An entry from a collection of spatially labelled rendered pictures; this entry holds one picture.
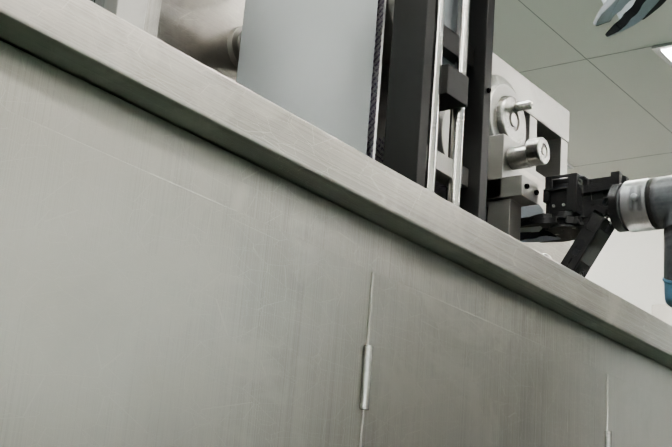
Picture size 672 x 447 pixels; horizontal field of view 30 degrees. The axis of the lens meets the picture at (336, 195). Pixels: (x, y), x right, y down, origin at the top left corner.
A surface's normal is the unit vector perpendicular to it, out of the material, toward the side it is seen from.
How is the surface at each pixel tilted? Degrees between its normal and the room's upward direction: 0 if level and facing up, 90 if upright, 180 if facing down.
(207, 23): 90
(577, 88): 180
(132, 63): 90
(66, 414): 90
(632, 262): 90
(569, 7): 180
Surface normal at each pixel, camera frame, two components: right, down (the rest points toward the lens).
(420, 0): -0.58, -0.29
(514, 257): 0.81, -0.12
